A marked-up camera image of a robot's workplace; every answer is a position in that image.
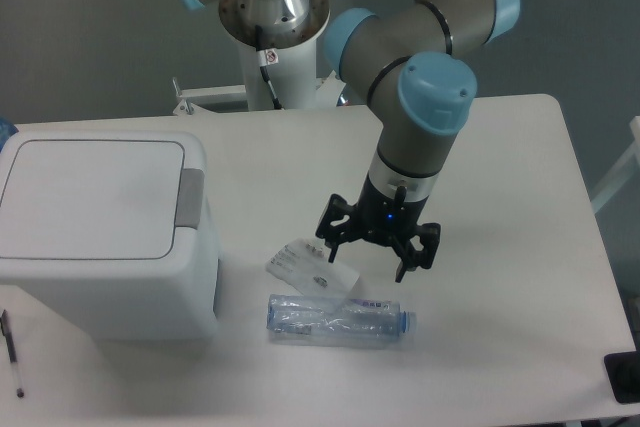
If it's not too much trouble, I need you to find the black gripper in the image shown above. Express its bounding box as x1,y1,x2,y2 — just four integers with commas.
315,177,442,283

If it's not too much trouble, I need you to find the black device at table edge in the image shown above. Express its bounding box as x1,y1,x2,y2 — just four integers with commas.
604,351,639,404

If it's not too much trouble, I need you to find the white push-button trash can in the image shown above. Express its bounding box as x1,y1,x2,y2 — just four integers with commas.
1,130,220,340

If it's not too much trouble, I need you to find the clear plastic water bottle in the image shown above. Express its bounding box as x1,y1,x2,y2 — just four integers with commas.
266,294,417,349

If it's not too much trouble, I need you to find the blue object at left edge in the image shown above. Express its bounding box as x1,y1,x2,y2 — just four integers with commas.
0,117,19,150

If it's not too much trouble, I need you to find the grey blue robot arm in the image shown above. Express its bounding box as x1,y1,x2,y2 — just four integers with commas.
182,0,520,277

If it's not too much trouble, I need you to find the black white pen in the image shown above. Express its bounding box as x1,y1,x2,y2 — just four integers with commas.
1,309,25,399

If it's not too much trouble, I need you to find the clear bag with screws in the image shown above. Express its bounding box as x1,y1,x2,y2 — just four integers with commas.
265,238,360,300

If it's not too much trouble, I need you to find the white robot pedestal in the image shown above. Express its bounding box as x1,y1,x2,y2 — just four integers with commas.
171,0,351,117

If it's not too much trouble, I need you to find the white frame at right edge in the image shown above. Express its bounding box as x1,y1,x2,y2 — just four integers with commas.
590,116,639,214

